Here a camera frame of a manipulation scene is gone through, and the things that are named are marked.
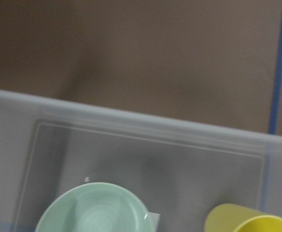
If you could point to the clear plastic storage box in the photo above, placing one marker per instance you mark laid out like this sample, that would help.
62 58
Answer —
179 169

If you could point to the mint green bowl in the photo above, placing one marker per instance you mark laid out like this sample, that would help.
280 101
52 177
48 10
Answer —
96 207

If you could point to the yellow plastic cup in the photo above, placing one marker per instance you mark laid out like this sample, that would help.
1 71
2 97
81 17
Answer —
230 217

